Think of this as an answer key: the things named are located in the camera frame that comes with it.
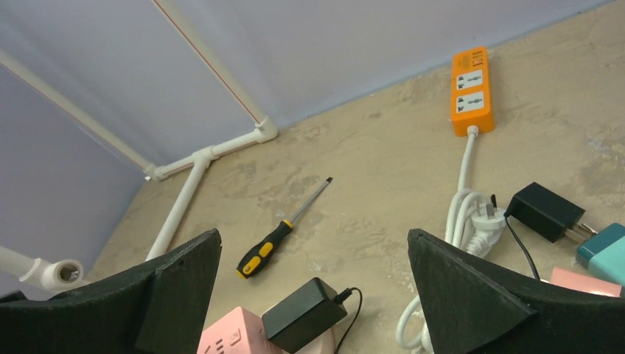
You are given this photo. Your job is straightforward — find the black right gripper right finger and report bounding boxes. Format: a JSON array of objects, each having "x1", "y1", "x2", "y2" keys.
[{"x1": 408, "y1": 229, "x2": 624, "y2": 353}]

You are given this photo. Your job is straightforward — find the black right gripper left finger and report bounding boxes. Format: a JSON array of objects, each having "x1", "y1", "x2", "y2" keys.
[{"x1": 1, "y1": 229, "x2": 222, "y2": 353}]

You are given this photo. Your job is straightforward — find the pink cube power socket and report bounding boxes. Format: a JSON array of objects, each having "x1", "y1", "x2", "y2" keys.
[{"x1": 196, "y1": 306, "x2": 338, "y2": 354}]

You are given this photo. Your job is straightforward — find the white power cord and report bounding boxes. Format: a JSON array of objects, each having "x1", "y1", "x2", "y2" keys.
[{"x1": 395, "y1": 125, "x2": 509, "y2": 354}]

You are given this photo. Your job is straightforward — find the thin black adapter cable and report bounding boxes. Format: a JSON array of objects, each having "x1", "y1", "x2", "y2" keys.
[{"x1": 503, "y1": 209, "x2": 542, "y2": 282}]

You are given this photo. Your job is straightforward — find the salmon pink USB charger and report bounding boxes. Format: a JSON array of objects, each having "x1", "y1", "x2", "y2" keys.
[{"x1": 548, "y1": 268, "x2": 624, "y2": 298}]

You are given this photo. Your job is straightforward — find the black power adapter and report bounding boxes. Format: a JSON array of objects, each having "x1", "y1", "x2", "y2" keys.
[
  {"x1": 504, "y1": 182, "x2": 598, "y2": 243},
  {"x1": 261, "y1": 277, "x2": 356, "y2": 353}
]

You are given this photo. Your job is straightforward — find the teal USB charger plug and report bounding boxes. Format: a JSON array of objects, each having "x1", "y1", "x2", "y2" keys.
[{"x1": 576, "y1": 223, "x2": 624, "y2": 286}]

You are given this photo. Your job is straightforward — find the orange power strip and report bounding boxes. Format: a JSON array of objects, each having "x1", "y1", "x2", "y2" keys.
[{"x1": 450, "y1": 46, "x2": 495, "y2": 136}]

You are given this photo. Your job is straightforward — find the black yellow flathead screwdriver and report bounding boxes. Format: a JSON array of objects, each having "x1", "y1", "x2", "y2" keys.
[{"x1": 236, "y1": 177, "x2": 333, "y2": 279}]

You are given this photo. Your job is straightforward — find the white PVC pipe frame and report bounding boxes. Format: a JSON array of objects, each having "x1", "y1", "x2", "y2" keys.
[{"x1": 1, "y1": 1, "x2": 278, "y2": 297}]

